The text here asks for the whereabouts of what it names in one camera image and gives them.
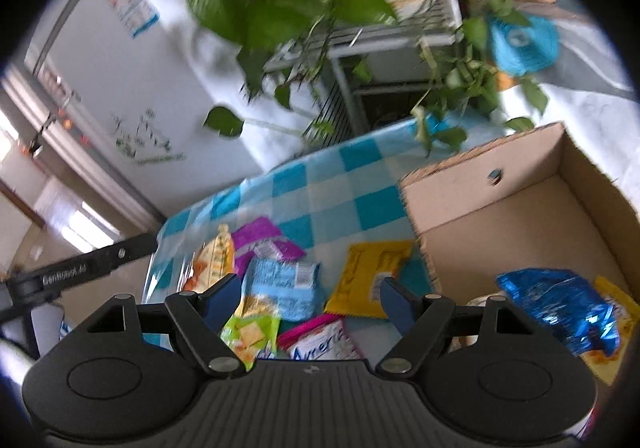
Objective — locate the white refrigerator with tree print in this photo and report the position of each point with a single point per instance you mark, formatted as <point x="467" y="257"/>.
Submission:
<point x="150" y="93"/>

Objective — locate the shiny blue snack packet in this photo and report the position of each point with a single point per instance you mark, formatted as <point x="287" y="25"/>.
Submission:
<point x="555" y="298"/>

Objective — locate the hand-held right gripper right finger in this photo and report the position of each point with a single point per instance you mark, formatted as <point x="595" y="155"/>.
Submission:
<point x="397" y="303"/>

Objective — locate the light blue snack packet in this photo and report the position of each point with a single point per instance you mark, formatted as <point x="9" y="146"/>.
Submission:
<point x="285" y="288"/>

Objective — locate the blue checked tablecloth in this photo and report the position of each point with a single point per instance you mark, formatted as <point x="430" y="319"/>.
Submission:
<point x="350" y="178"/>

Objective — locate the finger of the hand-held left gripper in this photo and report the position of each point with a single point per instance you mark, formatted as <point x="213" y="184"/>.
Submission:
<point x="132" y="249"/>

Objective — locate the white metal rack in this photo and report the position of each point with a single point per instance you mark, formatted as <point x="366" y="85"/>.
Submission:
<point x="390" y="30"/>

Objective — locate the blue plastic object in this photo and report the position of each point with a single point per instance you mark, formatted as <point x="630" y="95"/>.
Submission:
<point x="525" y="43"/>

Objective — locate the green pothos plant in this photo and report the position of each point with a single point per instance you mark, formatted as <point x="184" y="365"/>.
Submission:
<point x="265" y="18"/>

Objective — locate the purple snack packet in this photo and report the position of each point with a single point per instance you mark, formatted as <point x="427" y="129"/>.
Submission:
<point x="260" y="235"/>

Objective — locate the cream biscuit packet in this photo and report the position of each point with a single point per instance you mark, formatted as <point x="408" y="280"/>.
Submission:
<point x="212" y="258"/>

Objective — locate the green cracker packet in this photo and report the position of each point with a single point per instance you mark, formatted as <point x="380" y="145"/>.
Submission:
<point x="250" y="335"/>

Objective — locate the pink white snack packet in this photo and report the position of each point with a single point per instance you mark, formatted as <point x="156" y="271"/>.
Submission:
<point x="320" y="340"/>

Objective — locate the cardboard box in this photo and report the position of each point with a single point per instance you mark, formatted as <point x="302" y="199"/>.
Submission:
<point x="500" y="238"/>

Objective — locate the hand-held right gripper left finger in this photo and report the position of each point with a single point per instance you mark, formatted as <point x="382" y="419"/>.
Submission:
<point x="222" y="300"/>

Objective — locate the yellow orange snack packet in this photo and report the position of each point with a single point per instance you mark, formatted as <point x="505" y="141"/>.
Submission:
<point x="622" y="318"/>

